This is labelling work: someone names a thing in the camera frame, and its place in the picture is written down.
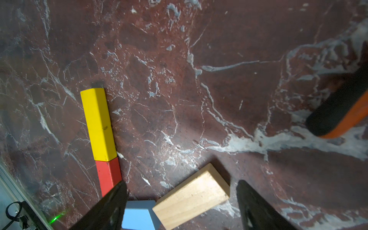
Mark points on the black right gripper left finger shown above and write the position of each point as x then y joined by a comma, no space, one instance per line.
108,213

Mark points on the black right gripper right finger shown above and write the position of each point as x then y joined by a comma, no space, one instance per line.
256,212

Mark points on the light blue block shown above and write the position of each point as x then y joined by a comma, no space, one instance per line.
139,215

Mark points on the red block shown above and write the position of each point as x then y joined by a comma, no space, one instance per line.
109,174

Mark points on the natural wood block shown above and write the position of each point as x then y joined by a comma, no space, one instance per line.
197,194

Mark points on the yellow short block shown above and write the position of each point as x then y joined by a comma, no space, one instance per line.
99,124

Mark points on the orange groove joint pliers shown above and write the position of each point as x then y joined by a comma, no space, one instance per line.
345,108

